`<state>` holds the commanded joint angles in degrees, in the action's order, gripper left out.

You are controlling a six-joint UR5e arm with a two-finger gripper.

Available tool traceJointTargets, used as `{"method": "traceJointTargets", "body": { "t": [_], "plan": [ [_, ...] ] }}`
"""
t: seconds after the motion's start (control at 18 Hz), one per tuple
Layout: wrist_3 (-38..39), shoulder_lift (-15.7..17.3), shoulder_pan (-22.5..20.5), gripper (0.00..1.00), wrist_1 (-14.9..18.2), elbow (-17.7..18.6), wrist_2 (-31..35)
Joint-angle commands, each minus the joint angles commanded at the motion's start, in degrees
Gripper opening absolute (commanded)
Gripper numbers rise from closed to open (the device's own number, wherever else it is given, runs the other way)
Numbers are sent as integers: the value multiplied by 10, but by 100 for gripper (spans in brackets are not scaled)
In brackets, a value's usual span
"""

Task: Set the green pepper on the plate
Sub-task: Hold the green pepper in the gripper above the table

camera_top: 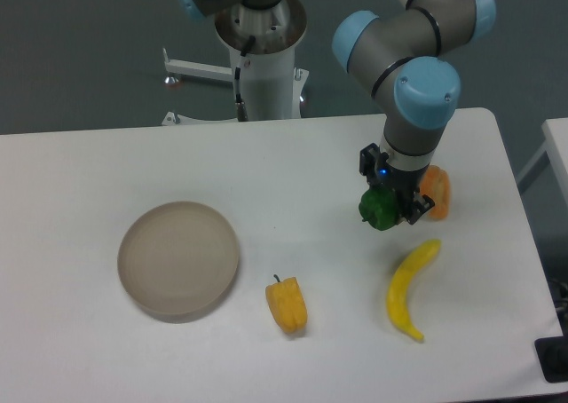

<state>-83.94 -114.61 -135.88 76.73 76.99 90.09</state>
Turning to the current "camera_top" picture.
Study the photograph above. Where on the yellow banana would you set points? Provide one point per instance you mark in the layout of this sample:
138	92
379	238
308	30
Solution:
397	293

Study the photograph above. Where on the white side table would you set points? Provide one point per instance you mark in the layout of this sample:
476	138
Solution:
552	152

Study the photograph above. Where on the black device at table edge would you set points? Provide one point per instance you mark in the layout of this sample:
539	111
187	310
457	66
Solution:
552	355

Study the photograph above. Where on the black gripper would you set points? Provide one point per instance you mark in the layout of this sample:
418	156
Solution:
395	182

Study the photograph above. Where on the orange bread piece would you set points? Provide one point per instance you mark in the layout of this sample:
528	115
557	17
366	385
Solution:
436	184

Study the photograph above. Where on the yellow bell pepper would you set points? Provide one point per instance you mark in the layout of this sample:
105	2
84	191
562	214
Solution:
286	303

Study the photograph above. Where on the beige round plate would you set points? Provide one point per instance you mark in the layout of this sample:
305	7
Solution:
178	261

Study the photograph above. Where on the green bell pepper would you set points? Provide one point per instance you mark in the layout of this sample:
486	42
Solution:
379	208

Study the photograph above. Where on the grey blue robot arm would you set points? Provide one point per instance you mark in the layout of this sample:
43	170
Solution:
399	63

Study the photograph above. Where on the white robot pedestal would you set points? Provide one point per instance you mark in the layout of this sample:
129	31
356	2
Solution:
267	84

